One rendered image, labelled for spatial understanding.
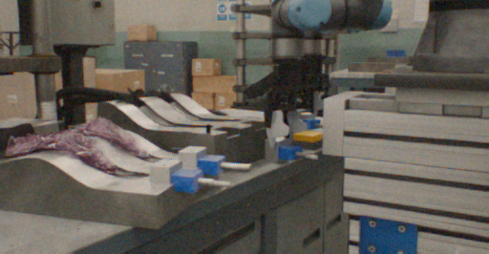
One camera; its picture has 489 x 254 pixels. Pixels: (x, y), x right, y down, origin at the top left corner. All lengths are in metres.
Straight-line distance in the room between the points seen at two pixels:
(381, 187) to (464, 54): 0.22
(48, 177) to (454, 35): 0.65
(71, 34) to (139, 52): 6.67
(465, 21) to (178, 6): 8.07
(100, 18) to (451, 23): 1.41
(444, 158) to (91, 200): 0.53
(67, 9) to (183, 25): 6.84
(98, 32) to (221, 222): 1.06
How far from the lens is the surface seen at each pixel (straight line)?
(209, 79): 7.95
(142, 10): 9.08
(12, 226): 0.84
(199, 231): 0.99
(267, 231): 1.21
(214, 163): 0.87
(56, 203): 0.84
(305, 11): 0.96
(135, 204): 0.76
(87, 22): 1.87
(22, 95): 5.17
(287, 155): 1.11
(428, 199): 0.76
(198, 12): 8.48
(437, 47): 0.73
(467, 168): 0.74
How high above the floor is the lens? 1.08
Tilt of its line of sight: 9 degrees down
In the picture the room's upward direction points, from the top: straight up
